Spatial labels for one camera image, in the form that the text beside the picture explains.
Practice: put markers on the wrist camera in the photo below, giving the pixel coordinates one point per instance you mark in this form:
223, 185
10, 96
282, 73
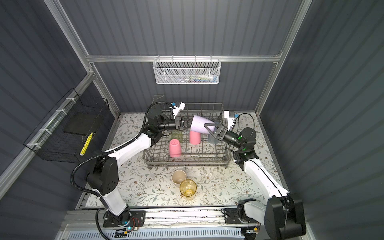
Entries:
230, 116
177, 107

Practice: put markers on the white mesh wall basket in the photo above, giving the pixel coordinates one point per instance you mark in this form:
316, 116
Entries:
167, 72

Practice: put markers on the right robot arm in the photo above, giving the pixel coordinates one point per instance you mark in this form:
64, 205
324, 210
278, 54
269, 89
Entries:
283, 215

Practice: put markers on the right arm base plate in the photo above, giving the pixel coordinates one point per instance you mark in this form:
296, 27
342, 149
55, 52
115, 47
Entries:
234, 216

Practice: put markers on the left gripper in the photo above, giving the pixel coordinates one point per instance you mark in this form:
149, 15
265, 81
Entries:
179, 125

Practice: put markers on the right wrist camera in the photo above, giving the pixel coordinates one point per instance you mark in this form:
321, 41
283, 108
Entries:
230, 116

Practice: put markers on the beige cup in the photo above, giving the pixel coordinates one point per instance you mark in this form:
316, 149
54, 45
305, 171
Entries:
178, 177

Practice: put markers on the blue-grey transparent cup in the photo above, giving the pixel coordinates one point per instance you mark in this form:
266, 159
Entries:
212, 140

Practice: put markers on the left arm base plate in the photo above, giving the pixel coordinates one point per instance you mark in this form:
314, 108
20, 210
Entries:
126, 219

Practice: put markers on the items in white basket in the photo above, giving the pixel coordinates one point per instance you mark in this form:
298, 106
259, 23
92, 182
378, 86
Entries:
206, 78

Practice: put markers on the white vented strip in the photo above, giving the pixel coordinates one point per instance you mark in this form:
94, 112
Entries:
221, 233

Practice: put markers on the yellow brush in basket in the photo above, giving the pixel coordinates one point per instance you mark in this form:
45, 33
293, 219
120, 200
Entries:
86, 144

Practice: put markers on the purple cup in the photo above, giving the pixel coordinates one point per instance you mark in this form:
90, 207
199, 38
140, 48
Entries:
198, 125

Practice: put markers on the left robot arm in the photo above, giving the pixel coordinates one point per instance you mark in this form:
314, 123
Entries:
104, 177

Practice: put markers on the yellow transparent cup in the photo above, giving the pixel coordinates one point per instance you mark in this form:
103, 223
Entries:
188, 188

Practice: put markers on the grey wire dish rack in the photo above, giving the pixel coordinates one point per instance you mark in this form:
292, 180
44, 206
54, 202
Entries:
204, 154

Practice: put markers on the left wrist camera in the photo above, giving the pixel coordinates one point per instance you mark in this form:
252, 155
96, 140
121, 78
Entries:
177, 107

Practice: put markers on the black wire wall basket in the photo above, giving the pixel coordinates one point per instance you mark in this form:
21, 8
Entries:
63, 136

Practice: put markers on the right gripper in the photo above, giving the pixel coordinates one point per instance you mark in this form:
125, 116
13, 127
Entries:
221, 130

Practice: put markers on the green transparent cup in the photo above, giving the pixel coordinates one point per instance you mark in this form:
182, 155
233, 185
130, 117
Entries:
178, 135

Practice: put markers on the pink cup front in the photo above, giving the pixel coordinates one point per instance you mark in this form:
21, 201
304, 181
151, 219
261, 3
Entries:
195, 138

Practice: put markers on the pink cup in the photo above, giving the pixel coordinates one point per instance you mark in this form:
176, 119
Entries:
175, 149
195, 138

